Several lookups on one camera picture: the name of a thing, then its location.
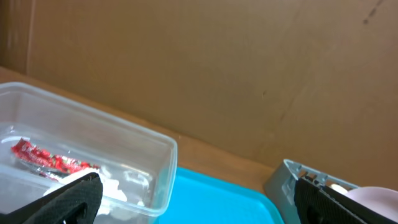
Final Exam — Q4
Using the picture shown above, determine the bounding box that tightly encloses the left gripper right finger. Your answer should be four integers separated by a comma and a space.
294, 177, 397, 224

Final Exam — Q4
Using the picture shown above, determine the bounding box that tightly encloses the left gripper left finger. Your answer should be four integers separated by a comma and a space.
1, 172, 103, 224

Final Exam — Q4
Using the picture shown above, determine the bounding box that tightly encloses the white paper cup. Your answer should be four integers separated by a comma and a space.
330, 184, 348, 195

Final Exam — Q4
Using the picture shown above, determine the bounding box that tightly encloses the white napkin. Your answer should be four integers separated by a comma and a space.
43, 167, 150, 221

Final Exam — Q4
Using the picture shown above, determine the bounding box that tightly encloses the small pink bowl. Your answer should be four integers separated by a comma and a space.
345, 187, 397, 222

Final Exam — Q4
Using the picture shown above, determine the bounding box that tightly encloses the red foil snack wrapper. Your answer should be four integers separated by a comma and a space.
11, 138, 100, 182

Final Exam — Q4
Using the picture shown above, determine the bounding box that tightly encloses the grey dishwasher rack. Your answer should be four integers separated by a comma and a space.
264, 159, 359, 224

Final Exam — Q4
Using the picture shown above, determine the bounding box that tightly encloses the clear plastic bin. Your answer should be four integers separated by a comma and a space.
1, 82, 177, 223

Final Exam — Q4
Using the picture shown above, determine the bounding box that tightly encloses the teal serving tray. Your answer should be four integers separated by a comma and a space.
155, 167, 284, 224

